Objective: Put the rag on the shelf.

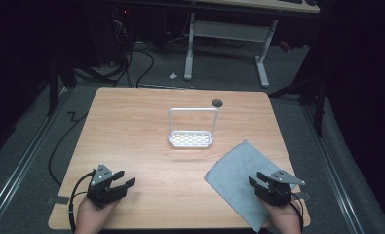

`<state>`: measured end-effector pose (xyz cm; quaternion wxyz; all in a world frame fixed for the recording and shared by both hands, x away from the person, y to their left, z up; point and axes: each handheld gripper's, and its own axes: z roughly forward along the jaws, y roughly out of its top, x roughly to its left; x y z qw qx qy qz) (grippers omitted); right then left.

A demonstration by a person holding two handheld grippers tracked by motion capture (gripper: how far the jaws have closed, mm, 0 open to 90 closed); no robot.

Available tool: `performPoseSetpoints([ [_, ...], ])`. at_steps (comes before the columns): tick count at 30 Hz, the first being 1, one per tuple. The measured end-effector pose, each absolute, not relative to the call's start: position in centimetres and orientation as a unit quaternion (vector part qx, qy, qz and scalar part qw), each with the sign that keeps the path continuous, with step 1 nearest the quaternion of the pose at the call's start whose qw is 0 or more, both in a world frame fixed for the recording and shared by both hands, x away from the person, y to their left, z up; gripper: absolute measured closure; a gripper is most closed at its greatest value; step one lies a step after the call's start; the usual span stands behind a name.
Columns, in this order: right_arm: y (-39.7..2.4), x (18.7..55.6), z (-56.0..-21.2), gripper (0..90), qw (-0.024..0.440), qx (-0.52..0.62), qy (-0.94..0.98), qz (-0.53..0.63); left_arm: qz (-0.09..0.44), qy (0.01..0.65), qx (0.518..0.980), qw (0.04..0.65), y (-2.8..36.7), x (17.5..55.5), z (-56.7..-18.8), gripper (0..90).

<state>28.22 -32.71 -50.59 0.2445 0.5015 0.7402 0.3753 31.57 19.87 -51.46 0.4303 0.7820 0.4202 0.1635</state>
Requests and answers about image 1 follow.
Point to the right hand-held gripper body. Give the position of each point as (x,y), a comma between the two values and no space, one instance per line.
(277,188)

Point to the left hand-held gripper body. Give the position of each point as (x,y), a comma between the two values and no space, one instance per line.
(99,190)

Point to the crumpled white paper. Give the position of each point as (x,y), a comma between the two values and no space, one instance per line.
(173,75)

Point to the grey cloth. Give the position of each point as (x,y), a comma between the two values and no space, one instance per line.
(235,182)

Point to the person's left hand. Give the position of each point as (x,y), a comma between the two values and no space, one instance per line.
(91,217)

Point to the person's right hand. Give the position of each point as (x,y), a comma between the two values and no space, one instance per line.
(283,217)

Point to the grey tape strip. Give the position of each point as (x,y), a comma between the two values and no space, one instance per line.
(302,195)
(59,199)

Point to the white towel rack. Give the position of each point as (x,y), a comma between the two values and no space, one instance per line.
(190,138)

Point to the white-legged desk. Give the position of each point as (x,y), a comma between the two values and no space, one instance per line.
(229,32)

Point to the black metal stand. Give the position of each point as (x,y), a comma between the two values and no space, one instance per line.
(313,94)
(55,78)

